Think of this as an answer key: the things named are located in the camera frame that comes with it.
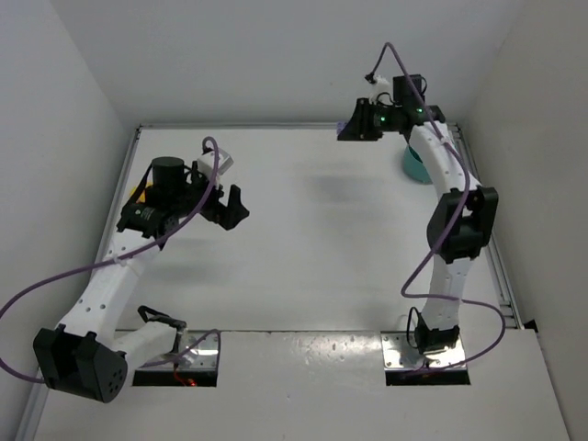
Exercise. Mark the teal divided round container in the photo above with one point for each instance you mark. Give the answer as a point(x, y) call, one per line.
point(413, 166)

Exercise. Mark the aluminium frame rail left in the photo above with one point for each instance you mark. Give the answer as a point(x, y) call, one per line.
point(27, 413)

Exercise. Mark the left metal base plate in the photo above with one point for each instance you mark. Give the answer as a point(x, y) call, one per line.
point(198, 352)

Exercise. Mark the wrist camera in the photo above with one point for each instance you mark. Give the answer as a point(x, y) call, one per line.
point(379, 86)
point(221, 161)

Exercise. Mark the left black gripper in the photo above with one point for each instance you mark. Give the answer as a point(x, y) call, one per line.
point(220, 209)

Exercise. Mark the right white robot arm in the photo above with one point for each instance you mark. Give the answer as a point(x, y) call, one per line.
point(461, 224)

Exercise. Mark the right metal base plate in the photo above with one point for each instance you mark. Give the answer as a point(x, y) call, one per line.
point(400, 356)

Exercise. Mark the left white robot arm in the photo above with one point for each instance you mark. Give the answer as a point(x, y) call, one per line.
point(82, 355)

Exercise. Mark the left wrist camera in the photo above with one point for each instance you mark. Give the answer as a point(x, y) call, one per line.
point(221, 161)

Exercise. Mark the metal base plate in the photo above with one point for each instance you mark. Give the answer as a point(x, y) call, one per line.
point(198, 352)
point(400, 356)

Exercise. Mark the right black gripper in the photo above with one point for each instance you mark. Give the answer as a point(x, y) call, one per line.
point(361, 120)

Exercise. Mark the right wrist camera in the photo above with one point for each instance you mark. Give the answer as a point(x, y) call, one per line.
point(379, 86)

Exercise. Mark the yellow lego plate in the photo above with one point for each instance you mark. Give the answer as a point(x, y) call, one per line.
point(137, 194)

